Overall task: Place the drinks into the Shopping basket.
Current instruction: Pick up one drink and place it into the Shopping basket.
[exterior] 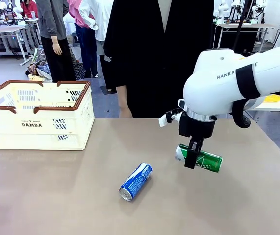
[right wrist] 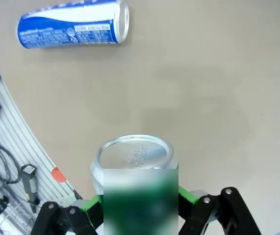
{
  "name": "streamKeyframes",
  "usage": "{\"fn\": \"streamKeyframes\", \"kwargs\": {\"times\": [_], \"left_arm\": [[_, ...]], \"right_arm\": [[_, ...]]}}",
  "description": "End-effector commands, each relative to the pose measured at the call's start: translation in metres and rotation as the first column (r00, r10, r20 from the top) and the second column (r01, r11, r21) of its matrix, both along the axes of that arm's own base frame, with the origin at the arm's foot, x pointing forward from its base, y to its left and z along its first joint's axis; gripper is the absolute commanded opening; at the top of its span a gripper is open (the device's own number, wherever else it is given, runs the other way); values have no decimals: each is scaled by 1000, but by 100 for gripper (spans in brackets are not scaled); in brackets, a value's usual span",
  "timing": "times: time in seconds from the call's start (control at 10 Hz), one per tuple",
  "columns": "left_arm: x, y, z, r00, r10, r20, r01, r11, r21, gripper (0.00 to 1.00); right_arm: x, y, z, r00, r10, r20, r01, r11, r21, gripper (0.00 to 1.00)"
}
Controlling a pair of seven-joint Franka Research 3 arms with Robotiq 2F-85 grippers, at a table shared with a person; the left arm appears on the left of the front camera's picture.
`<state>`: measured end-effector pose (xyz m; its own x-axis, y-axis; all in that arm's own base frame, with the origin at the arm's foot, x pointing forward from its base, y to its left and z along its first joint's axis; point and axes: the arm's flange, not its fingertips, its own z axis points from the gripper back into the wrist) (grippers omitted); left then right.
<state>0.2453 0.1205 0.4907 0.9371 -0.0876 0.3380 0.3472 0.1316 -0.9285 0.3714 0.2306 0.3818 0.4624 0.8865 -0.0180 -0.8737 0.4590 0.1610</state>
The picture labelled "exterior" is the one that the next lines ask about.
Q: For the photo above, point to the pile of patterned clothes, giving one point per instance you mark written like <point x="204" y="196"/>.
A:
<point x="38" y="71"/>

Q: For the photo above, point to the bystander in grey top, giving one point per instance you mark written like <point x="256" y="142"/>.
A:
<point x="51" y="19"/>

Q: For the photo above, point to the yellow plastic shopping basket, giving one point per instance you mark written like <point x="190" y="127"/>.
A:
<point x="272" y="98"/>

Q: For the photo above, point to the person's right hand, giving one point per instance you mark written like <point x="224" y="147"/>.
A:
<point x="126" y="112"/>

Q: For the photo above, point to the black slanted pole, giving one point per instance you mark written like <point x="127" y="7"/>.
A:
<point x="240" y="27"/>

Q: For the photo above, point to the grey-top bystander hand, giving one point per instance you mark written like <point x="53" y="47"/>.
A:
<point x="58" y="49"/>

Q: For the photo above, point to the grey workshop table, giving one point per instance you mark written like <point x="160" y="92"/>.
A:
<point x="2" y="30"/>

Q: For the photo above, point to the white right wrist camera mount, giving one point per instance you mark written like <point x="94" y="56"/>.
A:
<point x="164" y="121"/>

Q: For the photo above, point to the bystander in pink shirt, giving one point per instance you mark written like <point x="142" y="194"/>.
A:
<point x="85" y="49"/>

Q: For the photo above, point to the bystander in white shirt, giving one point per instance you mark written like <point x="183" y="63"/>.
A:
<point x="100" y="19"/>

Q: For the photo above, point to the bright green soda can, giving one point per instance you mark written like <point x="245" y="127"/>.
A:
<point x="208" y="161"/>

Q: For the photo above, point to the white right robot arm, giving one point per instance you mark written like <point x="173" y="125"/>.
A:
<point x="215" y="85"/>

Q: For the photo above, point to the cream basket with brown rim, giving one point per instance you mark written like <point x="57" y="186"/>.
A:
<point x="39" y="137"/>

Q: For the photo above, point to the brown-topped workshop table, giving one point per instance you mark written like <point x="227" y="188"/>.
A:
<point x="247" y="25"/>

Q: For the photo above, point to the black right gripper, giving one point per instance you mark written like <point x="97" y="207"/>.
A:
<point x="196" y="128"/>

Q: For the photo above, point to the blue Pocari drink can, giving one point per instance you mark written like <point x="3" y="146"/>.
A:
<point x="136" y="182"/>

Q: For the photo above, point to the person's right forearm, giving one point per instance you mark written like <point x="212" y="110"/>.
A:
<point x="123" y="96"/>

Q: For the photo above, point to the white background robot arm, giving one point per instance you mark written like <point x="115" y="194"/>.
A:
<point x="258" y="8"/>
<point x="221" y="8"/>

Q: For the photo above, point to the bystander in red jacket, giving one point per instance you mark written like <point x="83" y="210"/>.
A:
<point x="29" y="8"/>

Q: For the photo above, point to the person in black cardigan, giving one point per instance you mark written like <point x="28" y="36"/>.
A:
<point x="149" y="61"/>

